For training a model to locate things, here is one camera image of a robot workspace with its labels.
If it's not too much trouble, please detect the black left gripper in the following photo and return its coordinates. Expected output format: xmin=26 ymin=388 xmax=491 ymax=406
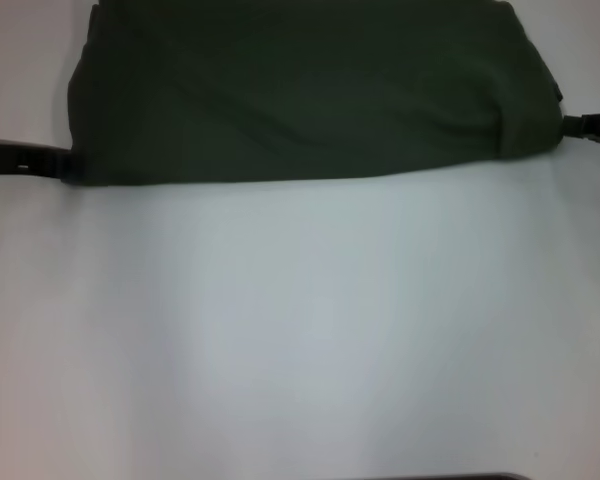
xmin=0 ymin=138 xmax=84 ymax=182

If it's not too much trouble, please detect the dark green FREE t-shirt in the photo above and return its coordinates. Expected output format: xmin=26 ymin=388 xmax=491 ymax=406
xmin=65 ymin=0 xmax=567 ymax=188

